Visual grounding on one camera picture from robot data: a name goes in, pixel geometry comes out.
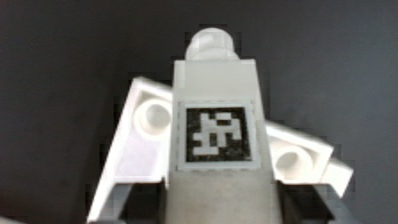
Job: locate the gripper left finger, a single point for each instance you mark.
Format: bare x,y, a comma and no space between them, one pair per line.
133,205

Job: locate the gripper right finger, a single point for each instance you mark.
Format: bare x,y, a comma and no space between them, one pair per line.
311,205

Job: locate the white square table top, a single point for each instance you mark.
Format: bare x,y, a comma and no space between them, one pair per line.
139,155

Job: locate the white table leg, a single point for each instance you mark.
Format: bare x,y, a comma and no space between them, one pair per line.
222,190

